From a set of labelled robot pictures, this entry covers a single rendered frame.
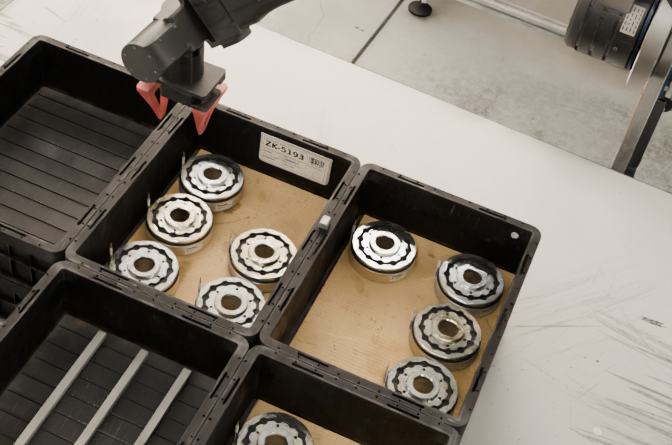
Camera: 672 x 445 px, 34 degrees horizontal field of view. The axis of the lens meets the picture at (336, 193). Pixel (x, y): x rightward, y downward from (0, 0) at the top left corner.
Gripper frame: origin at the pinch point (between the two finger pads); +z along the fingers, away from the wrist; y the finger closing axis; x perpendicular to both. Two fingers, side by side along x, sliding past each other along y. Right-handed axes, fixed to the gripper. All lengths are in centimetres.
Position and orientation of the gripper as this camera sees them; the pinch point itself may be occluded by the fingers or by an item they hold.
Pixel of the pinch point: (181, 120)
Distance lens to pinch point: 155.3
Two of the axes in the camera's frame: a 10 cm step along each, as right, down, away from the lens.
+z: -1.1, 6.8, 7.2
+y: 9.1, 3.6, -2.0
